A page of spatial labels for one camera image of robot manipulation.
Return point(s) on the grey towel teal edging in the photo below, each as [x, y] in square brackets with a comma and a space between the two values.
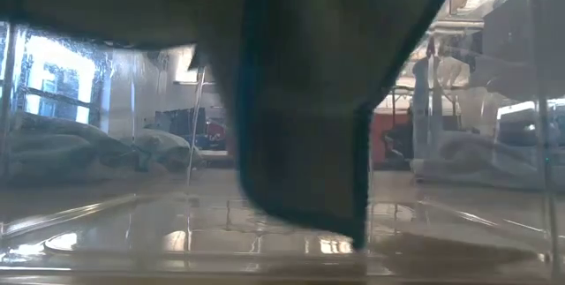
[300, 99]

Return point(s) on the dark background equipment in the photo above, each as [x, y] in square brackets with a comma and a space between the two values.
[185, 122]

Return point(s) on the red cabinet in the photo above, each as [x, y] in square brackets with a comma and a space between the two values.
[379, 135]

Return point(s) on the grey pillar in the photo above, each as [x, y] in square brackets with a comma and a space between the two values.
[421, 108]

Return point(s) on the white microfiber towel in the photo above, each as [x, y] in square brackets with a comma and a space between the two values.
[463, 161]
[163, 146]
[53, 144]

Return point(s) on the bright window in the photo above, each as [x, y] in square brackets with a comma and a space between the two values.
[57, 77]

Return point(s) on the clear plastic basket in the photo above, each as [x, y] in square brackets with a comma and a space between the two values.
[132, 241]

